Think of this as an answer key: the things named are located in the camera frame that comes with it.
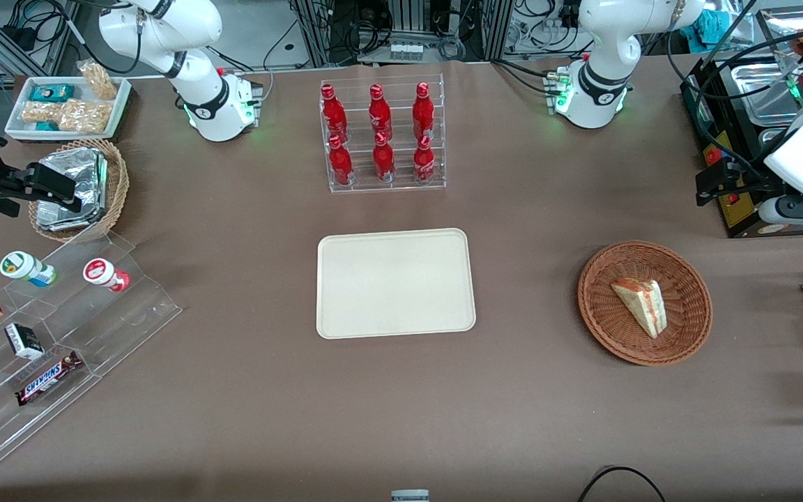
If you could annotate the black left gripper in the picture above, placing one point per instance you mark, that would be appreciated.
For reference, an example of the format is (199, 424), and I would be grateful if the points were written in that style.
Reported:
(748, 183)

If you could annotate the triangular sandwich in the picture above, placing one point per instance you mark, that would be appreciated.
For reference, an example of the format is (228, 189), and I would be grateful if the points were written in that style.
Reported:
(644, 305)

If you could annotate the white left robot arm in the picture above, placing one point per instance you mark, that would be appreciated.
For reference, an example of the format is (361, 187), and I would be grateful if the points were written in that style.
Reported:
(603, 42)

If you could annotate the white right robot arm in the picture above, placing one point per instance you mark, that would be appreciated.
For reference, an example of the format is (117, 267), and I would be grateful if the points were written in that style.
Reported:
(199, 90)

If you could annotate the tan wicker basket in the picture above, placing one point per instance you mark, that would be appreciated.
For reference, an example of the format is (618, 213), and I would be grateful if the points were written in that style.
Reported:
(117, 188)

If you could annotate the white rectangular snack tray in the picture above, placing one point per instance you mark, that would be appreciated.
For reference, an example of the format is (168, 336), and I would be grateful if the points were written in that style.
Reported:
(119, 104)

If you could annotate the round brown wicker basket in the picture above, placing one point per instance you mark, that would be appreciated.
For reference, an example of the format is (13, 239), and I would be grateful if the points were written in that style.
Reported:
(610, 328)

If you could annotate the beige rectangular tray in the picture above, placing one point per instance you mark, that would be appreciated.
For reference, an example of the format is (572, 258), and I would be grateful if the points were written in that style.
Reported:
(394, 286)

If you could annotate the foil wrapped packet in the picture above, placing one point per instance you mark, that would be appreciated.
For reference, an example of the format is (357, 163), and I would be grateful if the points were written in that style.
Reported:
(60, 219)
(84, 171)

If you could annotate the red emergency stop button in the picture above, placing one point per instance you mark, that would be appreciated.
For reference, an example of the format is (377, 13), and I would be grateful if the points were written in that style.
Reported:
(712, 155)

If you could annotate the small teal snack packet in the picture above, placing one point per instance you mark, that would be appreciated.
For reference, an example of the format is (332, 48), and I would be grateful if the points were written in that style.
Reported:
(46, 126)

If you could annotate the puffed rice snack bag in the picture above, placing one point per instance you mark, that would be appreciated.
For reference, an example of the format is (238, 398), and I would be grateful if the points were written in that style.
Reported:
(39, 112)
(84, 116)

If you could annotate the black food warmer appliance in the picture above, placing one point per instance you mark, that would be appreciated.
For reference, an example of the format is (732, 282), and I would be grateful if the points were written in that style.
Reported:
(705, 104)

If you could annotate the green lid yogurt cup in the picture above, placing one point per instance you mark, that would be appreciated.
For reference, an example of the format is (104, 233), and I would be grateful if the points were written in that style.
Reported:
(21, 267)

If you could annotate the red lid yogurt cup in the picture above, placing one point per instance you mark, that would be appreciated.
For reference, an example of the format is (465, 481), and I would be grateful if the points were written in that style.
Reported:
(100, 272)

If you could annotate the steel food pan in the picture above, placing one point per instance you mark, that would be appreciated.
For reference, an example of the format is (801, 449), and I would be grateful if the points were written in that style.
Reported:
(764, 90)

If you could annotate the clear bag of crackers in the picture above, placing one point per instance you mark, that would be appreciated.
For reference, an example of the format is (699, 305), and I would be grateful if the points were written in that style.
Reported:
(98, 80)

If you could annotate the clear acrylic tiered display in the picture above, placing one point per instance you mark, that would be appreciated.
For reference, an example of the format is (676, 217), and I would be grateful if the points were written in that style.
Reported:
(129, 314)

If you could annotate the small black white box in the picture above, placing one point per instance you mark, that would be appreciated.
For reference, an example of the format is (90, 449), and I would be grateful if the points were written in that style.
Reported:
(24, 341)

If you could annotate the teal cloth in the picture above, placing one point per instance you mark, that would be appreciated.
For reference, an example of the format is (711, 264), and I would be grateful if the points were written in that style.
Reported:
(705, 24)

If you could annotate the snickers chocolate bar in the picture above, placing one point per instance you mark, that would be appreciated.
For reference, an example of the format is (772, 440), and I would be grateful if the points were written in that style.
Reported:
(49, 378)

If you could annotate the red cola bottle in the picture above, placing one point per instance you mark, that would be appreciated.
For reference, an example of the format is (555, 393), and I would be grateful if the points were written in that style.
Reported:
(384, 162)
(341, 166)
(424, 164)
(423, 111)
(334, 115)
(378, 115)

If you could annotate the clear acrylic bottle rack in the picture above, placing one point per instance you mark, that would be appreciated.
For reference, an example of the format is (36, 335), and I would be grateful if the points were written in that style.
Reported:
(401, 188)

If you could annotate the white power strip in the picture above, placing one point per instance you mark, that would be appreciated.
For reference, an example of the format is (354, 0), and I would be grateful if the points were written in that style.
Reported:
(406, 51)

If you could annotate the grey device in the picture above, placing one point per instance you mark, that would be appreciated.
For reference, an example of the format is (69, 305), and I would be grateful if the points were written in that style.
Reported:
(410, 496)

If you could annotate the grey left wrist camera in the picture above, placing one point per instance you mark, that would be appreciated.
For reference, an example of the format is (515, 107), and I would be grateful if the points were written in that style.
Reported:
(799, 210)

